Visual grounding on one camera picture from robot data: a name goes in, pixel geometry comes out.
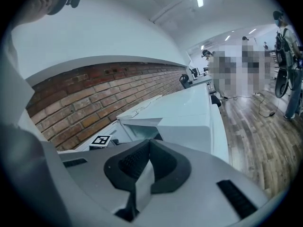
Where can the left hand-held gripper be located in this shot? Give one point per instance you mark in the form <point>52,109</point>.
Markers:
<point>102,140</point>

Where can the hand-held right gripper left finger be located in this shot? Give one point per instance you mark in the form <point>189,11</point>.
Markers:
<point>123,174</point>

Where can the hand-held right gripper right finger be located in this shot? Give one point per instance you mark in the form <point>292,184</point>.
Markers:
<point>170,171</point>

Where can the white microwave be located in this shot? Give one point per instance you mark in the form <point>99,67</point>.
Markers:
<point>175,107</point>

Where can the person's white shirt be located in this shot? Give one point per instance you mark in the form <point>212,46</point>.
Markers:
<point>16,150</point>

